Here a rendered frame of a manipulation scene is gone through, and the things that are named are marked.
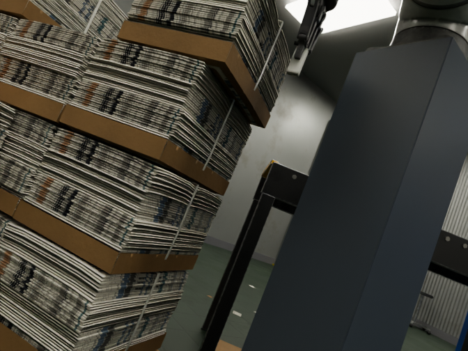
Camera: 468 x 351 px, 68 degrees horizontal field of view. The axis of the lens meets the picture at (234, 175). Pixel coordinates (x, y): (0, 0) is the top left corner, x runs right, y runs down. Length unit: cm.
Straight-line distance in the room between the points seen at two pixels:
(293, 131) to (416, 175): 572
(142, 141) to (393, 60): 52
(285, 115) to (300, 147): 71
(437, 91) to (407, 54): 11
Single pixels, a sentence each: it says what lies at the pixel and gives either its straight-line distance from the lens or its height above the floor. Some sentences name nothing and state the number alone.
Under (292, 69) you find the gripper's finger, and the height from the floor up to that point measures 94.
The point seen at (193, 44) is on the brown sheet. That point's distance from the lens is 77.
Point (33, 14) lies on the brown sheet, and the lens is 116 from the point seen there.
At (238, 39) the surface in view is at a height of 90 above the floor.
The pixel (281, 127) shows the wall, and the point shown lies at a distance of 616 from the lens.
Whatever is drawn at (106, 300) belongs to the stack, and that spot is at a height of 32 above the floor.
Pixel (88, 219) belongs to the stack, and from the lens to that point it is 75.
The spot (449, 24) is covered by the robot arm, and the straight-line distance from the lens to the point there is 85.
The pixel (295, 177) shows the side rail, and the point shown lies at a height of 77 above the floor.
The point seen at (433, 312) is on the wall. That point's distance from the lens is 714.
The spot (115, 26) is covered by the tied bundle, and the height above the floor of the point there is 101.
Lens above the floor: 56
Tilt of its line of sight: 6 degrees up
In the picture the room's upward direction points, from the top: 22 degrees clockwise
